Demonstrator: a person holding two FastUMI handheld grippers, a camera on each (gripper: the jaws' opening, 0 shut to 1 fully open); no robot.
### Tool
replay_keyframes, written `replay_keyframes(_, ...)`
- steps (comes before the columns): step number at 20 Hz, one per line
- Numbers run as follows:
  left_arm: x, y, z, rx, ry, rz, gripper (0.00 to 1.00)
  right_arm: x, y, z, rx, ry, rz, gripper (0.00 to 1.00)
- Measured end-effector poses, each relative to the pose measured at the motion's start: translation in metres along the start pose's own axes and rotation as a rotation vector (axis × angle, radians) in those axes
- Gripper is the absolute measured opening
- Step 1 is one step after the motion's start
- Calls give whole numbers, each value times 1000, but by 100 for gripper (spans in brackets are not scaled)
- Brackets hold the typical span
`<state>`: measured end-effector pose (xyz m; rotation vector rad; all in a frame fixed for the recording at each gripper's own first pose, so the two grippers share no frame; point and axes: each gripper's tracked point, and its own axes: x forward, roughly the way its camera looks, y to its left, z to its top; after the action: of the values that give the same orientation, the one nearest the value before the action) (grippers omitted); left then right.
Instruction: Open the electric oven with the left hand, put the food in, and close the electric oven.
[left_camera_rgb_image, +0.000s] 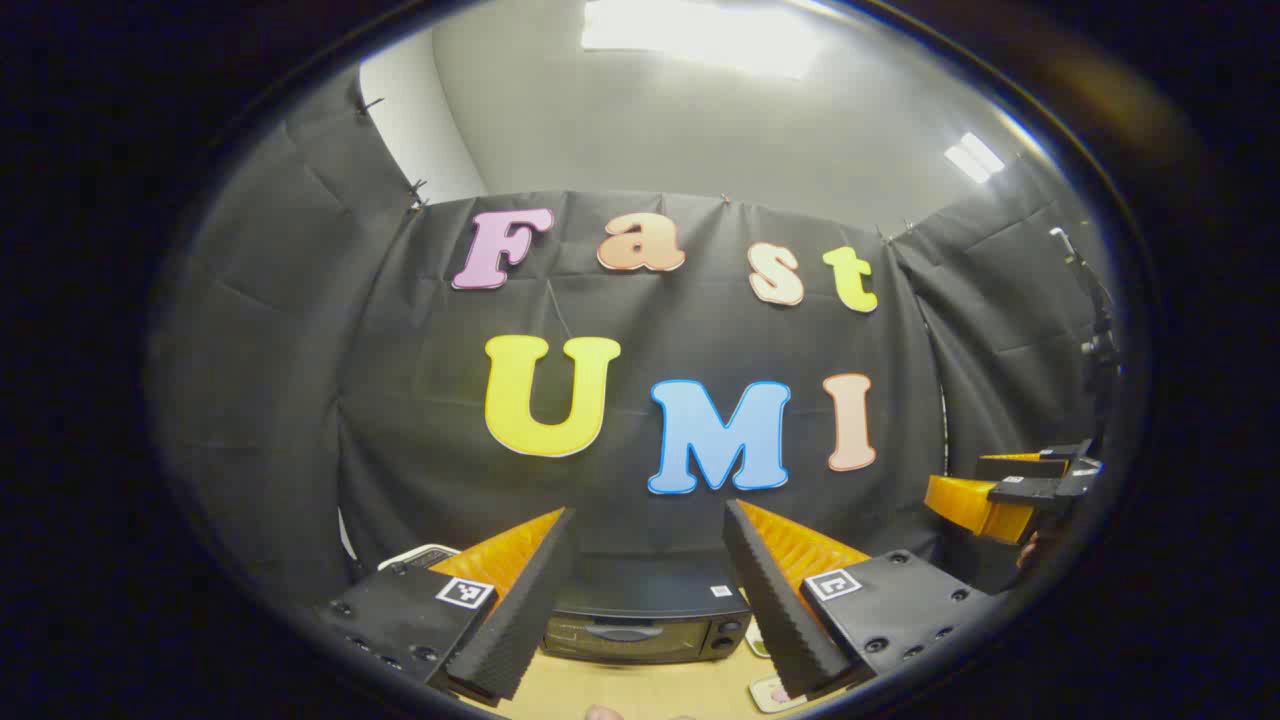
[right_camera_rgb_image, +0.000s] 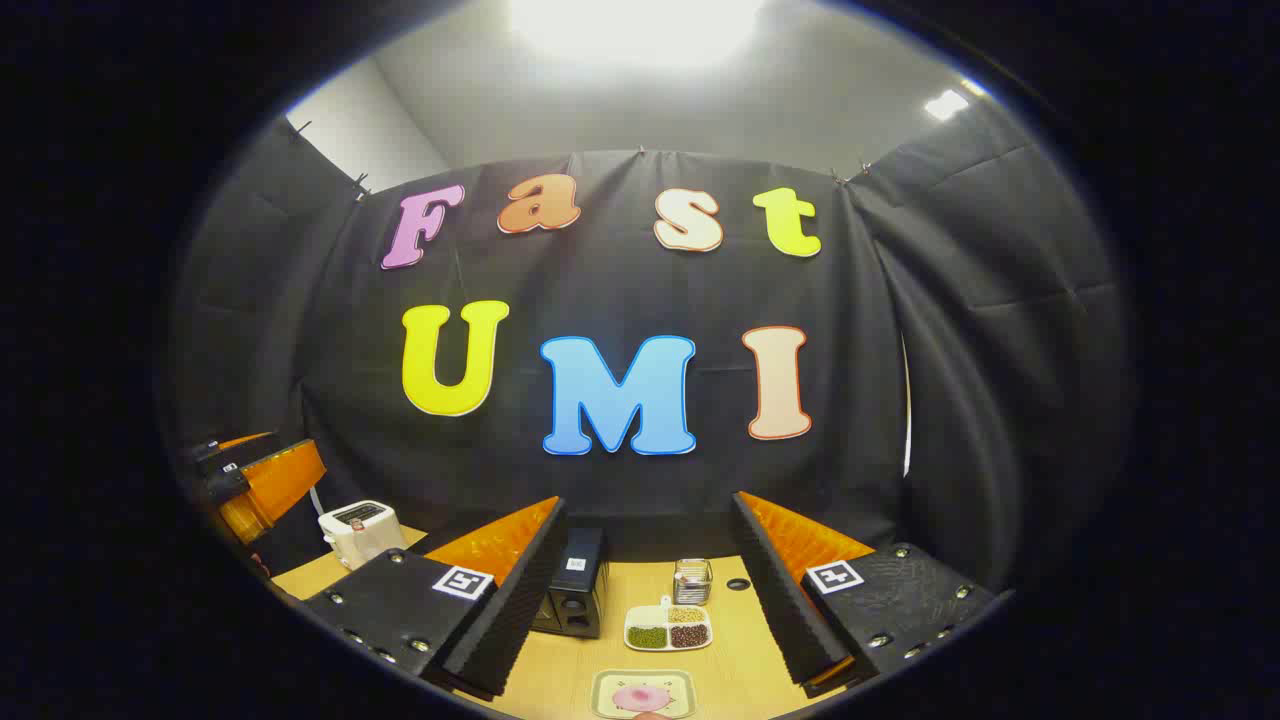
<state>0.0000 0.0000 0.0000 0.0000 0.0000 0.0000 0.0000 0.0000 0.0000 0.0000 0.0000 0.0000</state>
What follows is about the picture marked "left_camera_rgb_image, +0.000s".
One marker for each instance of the black electric oven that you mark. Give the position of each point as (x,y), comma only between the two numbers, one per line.
(640,600)

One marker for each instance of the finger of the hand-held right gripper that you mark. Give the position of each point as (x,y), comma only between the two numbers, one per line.
(1020,466)
(975,505)

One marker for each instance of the white toaster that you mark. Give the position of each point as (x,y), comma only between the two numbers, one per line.
(420,555)

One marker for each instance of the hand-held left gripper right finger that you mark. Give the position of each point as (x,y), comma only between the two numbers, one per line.
(780,610)

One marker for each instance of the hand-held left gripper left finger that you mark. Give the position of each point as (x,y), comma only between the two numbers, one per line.
(520,620)

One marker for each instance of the cream square plate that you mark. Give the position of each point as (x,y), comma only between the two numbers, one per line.
(768,690)

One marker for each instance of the small ceiling light panel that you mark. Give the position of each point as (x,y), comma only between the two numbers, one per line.
(975,157)

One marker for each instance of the black backdrop cloth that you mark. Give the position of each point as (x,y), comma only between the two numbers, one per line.
(400,400)

